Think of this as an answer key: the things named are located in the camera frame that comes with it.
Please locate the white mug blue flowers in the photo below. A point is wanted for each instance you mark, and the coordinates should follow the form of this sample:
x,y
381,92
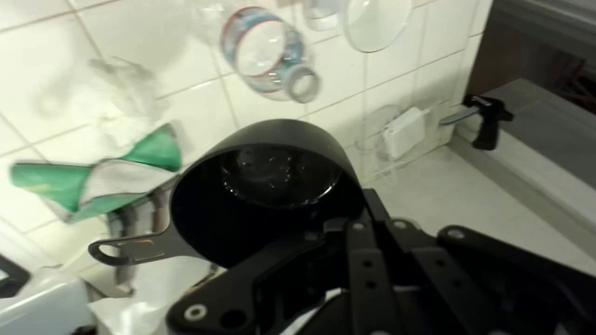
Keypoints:
x,y
379,21

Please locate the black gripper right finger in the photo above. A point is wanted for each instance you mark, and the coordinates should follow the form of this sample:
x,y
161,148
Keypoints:
x,y
496,286

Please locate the white gas stove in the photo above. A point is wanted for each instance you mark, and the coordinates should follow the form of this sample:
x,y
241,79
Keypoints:
x,y
43,310

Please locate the green and white cloth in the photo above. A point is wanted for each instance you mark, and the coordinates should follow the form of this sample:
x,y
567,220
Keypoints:
x,y
56,183

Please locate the white power adapter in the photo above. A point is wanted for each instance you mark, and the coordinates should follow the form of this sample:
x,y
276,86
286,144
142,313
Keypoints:
x,y
403,131

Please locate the black camera clamp mount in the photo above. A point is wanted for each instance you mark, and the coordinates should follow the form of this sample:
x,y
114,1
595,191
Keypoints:
x,y
490,122

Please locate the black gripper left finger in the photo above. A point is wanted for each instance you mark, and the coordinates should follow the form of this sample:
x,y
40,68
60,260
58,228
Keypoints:
x,y
291,291

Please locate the black round pot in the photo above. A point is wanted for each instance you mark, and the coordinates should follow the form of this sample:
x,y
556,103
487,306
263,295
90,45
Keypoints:
x,y
248,230

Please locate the clear plastic water bottle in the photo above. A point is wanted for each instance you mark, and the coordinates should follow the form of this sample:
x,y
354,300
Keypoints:
x,y
261,49

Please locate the crumpled clear plastic wrap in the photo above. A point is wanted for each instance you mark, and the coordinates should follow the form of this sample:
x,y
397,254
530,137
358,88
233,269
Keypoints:
x,y
118,124

